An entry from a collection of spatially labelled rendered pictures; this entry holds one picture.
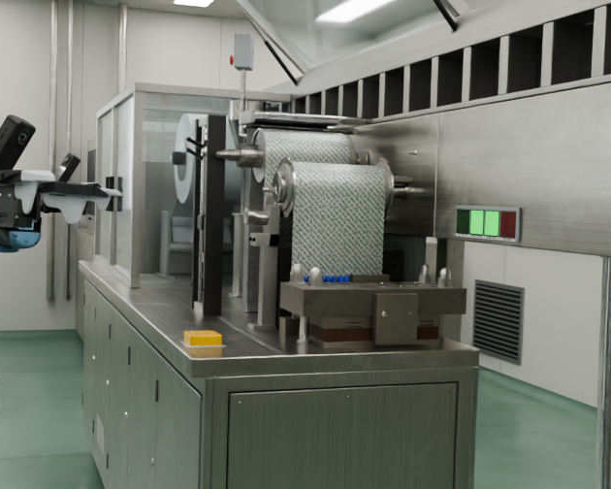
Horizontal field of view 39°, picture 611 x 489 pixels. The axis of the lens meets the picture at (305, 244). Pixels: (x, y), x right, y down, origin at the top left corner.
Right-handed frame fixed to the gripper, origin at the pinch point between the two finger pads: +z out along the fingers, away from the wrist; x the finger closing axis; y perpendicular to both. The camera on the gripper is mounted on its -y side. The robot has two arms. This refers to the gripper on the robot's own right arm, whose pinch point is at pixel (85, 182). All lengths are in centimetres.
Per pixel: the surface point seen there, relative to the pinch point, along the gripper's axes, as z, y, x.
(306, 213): 10, -7, -87
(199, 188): -30, -17, -117
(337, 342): 22, 22, -77
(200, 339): -6, 23, -64
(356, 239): 20, -2, -95
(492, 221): 53, -5, -74
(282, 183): 4, -14, -85
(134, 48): -274, -198, -546
